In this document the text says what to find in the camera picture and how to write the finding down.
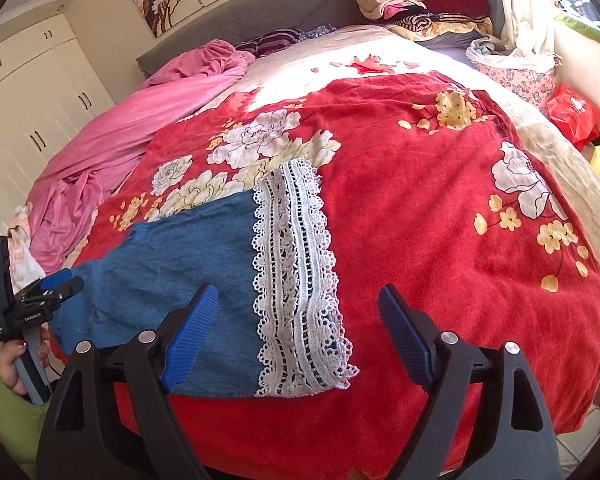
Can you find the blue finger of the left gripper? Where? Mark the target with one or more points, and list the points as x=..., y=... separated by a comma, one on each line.
x=77, y=285
x=56, y=282

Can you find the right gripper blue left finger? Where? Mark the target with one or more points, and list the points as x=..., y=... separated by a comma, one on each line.
x=110, y=417

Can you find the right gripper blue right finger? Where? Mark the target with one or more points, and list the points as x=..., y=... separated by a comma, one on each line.
x=513, y=436

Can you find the blue denim pants lace hem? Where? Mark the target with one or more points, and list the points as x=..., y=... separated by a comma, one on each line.
x=278, y=330

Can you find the green sleeve forearm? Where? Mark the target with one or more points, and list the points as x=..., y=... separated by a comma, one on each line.
x=21, y=424

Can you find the left hand red nails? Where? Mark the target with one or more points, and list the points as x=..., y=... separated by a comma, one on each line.
x=12, y=350

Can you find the pink bed sheet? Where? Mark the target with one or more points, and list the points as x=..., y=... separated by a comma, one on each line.
x=82, y=174

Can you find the white wardrobe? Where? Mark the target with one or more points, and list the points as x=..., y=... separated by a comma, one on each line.
x=49, y=91

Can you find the red floral blanket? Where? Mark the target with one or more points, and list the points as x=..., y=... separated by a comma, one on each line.
x=426, y=186

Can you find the red plastic bag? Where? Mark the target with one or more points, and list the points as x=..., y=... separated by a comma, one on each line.
x=574, y=115

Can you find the striped purple pillow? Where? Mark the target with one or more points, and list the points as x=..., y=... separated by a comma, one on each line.
x=282, y=39

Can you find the floral fabric bag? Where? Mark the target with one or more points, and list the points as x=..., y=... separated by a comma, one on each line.
x=532, y=77

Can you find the grey padded headboard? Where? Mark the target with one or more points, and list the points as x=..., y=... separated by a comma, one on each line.
x=237, y=21

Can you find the cream curtain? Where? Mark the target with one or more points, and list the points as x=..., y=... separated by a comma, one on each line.
x=529, y=27

